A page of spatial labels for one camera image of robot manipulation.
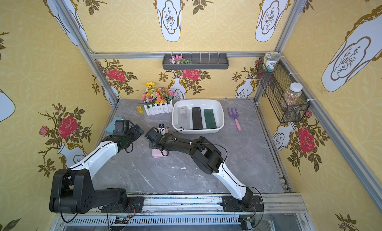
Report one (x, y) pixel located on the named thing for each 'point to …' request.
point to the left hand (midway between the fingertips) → (131, 133)
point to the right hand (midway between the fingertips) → (163, 138)
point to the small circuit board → (121, 219)
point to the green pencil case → (210, 119)
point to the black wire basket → (274, 83)
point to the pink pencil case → (157, 153)
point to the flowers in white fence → (156, 100)
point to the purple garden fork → (235, 116)
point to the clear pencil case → (182, 117)
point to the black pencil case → (197, 118)
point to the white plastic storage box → (218, 109)
